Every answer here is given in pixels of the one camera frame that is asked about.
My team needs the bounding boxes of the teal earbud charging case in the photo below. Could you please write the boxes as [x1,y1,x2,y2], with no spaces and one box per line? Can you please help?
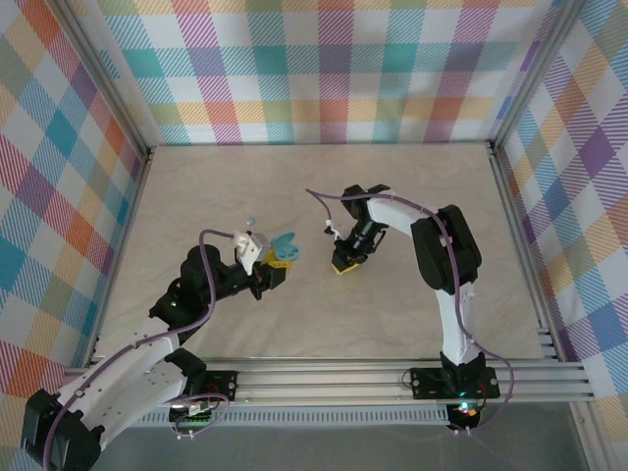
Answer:
[270,230,303,262]

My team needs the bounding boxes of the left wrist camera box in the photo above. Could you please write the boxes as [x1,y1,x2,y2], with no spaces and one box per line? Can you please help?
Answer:
[233,229,272,274]

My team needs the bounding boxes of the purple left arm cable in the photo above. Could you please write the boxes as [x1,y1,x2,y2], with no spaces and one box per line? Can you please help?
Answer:
[42,228,233,471]

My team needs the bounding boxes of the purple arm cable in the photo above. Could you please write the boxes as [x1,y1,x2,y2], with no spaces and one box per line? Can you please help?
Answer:
[42,228,233,471]
[304,187,516,436]

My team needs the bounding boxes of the aluminium side rail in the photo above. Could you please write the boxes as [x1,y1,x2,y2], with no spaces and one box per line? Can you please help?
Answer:
[82,146,156,367]
[488,141,565,362]

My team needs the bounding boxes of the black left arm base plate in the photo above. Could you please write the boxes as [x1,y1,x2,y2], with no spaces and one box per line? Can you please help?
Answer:
[190,370,239,404]

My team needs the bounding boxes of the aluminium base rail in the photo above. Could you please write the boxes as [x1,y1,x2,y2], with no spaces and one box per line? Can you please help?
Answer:
[61,357,596,408]

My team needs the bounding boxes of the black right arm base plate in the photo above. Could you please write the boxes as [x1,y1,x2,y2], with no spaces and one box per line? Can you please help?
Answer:
[409,366,501,400]

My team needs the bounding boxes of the grey slotted cable duct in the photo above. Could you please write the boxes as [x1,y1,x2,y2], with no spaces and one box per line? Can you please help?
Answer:
[139,409,451,429]

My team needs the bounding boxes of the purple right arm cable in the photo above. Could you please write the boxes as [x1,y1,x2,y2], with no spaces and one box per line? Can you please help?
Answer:
[304,187,516,436]

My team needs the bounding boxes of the aluminium frame post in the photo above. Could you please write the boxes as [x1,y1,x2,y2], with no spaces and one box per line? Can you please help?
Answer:
[489,0,585,153]
[57,0,154,161]

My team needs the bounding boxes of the aluminium frame leg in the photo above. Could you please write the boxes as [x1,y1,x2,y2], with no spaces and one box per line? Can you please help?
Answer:
[572,402,605,471]

